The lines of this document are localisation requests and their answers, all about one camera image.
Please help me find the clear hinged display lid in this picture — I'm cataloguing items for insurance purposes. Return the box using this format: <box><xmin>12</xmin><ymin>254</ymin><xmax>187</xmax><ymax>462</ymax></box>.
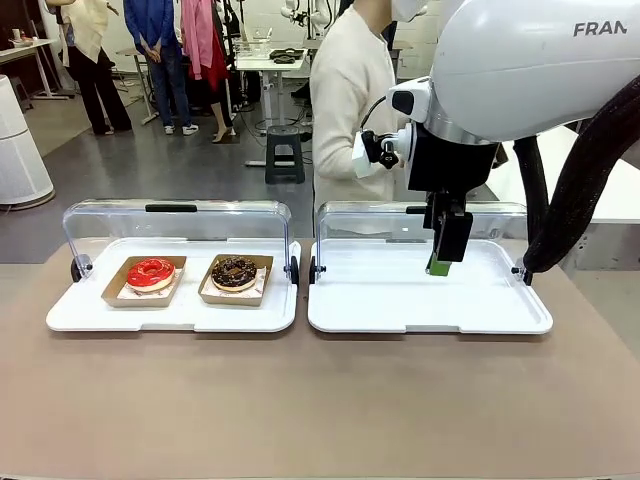
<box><xmin>309</xmin><ymin>200</ymin><xmax>535</xmax><ymax>287</ymax></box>
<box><xmin>62</xmin><ymin>198</ymin><xmax>300</xmax><ymax>287</ymax></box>

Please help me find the white display tray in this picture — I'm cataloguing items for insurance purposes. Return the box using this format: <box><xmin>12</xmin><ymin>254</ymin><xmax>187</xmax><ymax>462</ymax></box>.
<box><xmin>307</xmin><ymin>238</ymin><xmax>555</xmax><ymax>336</ymax></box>
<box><xmin>45</xmin><ymin>237</ymin><xmax>302</xmax><ymax>334</ymax></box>

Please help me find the white printed paper liner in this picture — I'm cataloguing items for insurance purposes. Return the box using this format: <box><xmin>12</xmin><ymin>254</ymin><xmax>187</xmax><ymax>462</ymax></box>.
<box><xmin>118</xmin><ymin>267</ymin><xmax>184</xmax><ymax>303</ymax></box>
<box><xmin>203</xmin><ymin>264</ymin><xmax>270</xmax><ymax>300</ymax></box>

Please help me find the dark grey step stool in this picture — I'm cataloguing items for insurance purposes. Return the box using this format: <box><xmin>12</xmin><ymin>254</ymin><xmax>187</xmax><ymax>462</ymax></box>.
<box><xmin>264</xmin><ymin>125</ymin><xmax>307</xmax><ymax>186</ymax></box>

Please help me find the thick black cable sleeve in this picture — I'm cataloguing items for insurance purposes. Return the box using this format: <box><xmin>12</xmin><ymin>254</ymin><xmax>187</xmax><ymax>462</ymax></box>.
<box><xmin>513</xmin><ymin>73</ymin><xmax>640</xmax><ymax>274</ymax></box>

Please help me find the bystander in cream jacket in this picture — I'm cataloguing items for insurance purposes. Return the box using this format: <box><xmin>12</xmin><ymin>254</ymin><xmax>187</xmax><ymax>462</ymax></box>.
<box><xmin>46</xmin><ymin>0</ymin><xmax>134</xmax><ymax>136</ymax></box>

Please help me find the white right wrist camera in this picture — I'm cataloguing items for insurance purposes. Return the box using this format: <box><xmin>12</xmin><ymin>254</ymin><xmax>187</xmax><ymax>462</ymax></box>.
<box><xmin>350</xmin><ymin>124</ymin><xmax>417</xmax><ymax>179</ymax></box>

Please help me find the red glazed donut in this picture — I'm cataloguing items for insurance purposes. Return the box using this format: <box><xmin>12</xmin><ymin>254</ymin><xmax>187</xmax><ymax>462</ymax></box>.
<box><xmin>125</xmin><ymin>256</ymin><xmax>176</xmax><ymax>294</ymax></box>

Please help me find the white side table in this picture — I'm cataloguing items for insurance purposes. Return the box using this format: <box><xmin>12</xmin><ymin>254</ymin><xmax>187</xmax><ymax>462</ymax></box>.
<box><xmin>487</xmin><ymin>123</ymin><xmax>640</xmax><ymax>272</ymax></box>

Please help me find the black flat tray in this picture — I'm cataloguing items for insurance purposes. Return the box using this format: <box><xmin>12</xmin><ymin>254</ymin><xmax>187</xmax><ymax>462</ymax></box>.
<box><xmin>269</xmin><ymin>46</ymin><xmax>307</xmax><ymax>65</ymax></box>

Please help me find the person in cream cardigan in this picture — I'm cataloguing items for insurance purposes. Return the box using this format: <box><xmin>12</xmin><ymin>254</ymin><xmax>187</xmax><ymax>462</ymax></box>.
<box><xmin>309</xmin><ymin>0</ymin><xmax>431</xmax><ymax>236</ymax></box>

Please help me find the chocolate sprinkled donut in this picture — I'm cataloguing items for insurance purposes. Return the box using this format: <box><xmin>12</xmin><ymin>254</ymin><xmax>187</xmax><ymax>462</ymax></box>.
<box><xmin>209</xmin><ymin>255</ymin><xmax>259</xmax><ymax>294</ymax></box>

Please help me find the person's right forearm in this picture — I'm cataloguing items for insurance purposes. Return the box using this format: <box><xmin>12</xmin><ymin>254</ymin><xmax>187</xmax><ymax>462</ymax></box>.
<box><xmin>315</xmin><ymin>130</ymin><xmax>401</xmax><ymax>182</ymax></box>

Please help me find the bystander in blue shirt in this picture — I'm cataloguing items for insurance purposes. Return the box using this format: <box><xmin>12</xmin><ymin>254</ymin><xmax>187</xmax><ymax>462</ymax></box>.
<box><xmin>122</xmin><ymin>0</ymin><xmax>200</xmax><ymax>137</ymax></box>

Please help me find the white standing desk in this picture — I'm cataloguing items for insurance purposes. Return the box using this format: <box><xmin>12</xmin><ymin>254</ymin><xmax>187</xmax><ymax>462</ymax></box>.
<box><xmin>233</xmin><ymin>38</ymin><xmax>322</xmax><ymax>168</ymax></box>

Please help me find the white air purifier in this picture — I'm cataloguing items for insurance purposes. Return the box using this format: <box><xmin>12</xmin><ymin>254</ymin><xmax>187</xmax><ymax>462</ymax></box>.
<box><xmin>0</xmin><ymin>74</ymin><xmax>56</xmax><ymax>207</ymax></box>

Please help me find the bystander in pink coat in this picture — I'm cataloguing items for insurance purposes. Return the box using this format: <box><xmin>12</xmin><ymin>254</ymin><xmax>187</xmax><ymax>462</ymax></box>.
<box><xmin>179</xmin><ymin>0</ymin><xmax>237</xmax><ymax>145</ymax></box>

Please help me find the brown cardboard donut box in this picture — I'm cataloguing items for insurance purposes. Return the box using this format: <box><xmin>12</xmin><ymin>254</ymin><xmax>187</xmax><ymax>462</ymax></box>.
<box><xmin>197</xmin><ymin>253</ymin><xmax>276</xmax><ymax>307</ymax></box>
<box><xmin>100</xmin><ymin>255</ymin><xmax>188</xmax><ymax>309</ymax></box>

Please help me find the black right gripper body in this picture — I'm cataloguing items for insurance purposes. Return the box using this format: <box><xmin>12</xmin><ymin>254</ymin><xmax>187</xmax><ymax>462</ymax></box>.
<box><xmin>406</xmin><ymin>122</ymin><xmax>497</xmax><ymax>195</ymax></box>

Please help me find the white background desk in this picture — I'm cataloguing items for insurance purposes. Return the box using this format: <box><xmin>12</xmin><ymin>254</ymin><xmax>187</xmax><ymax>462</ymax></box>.
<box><xmin>0</xmin><ymin>36</ymin><xmax>70</xmax><ymax>101</ymax></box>

